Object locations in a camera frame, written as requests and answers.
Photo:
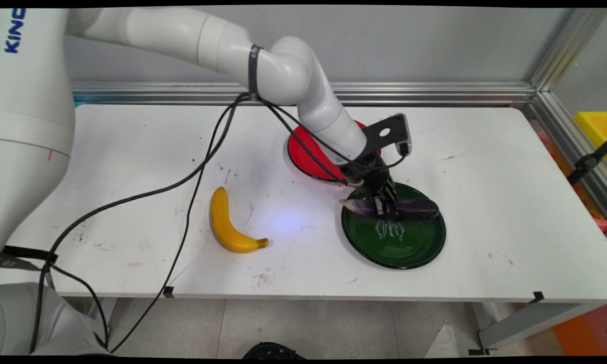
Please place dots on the green plate with white print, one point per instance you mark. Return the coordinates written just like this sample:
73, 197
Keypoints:
414, 242

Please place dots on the red plate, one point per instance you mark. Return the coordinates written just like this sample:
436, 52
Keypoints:
308, 156

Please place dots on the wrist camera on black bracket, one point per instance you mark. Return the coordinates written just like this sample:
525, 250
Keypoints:
391, 132

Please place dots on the yellow box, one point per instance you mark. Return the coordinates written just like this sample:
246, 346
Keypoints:
597, 129

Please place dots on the purple eggplant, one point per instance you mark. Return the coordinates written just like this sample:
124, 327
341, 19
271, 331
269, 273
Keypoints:
419, 210

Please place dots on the long horizontal aluminium frame rail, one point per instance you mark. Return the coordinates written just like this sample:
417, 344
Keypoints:
434, 93

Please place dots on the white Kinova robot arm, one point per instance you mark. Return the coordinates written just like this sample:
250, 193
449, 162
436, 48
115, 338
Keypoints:
283, 76

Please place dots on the pink and red packaging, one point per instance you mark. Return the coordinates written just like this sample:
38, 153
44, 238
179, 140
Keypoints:
589, 205

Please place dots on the narrow grey table leg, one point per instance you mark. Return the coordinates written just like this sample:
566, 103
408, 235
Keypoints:
105, 316

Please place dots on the slanted aluminium frame rail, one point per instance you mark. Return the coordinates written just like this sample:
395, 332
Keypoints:
571, 146

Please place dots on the blue bubble wrap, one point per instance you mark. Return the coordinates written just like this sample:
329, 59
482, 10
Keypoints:
81, 100

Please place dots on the black round object on floor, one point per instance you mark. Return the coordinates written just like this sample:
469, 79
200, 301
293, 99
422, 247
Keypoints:
273, 351

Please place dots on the small black table clip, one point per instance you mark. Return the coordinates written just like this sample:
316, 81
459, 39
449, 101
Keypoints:
538, 297
168, 291

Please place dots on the yellow banana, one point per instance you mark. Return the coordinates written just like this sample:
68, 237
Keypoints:
225, 222

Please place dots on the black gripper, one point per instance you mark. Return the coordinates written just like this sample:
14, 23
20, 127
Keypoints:
371, 174

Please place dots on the orange box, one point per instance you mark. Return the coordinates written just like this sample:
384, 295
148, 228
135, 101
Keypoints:
586, 331

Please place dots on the upright aluminium frame post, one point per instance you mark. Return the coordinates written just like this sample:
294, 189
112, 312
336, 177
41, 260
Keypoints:
568, 48

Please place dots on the wide grey table leg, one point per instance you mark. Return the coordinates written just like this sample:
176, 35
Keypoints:
530, 321

